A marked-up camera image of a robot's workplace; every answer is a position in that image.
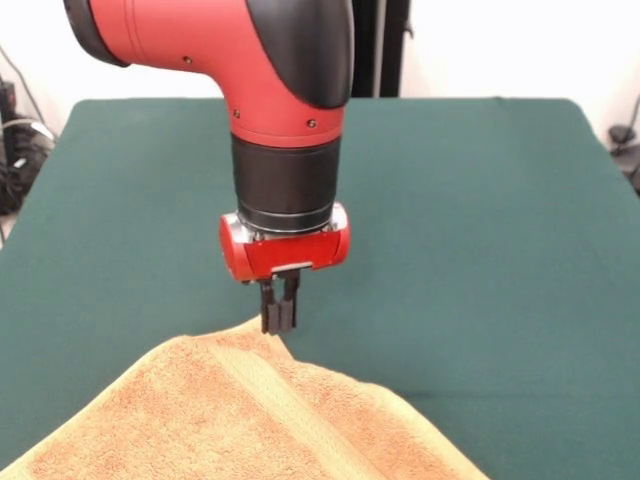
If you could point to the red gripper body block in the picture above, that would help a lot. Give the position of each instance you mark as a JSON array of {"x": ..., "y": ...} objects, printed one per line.
[{"x": 285, "y": 255}]

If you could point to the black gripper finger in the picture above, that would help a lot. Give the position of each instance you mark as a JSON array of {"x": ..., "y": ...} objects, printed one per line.
[
  {"x": 290, "y": 305},
  {"x": 269, "y": 310}
]

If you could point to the tan terry towel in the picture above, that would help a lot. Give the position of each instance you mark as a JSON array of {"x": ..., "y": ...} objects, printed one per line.
[{"x": 225, "y": 410}]

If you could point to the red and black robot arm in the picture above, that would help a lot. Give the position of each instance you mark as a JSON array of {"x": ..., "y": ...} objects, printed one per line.
[{"x": 225, "y": 50}]

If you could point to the dark green table cloth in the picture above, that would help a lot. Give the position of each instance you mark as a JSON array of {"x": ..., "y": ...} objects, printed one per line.
[{"x": 475, "y": 225}]

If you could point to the dark stand foot with knob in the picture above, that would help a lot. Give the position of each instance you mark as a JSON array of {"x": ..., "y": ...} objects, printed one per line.
[
  {"x": 620, "y": 134},
  {"x": 15, "y": 170}
]

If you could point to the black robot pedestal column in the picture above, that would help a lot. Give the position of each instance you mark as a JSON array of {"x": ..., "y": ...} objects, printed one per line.
[{"x": 380, "y": 50}]

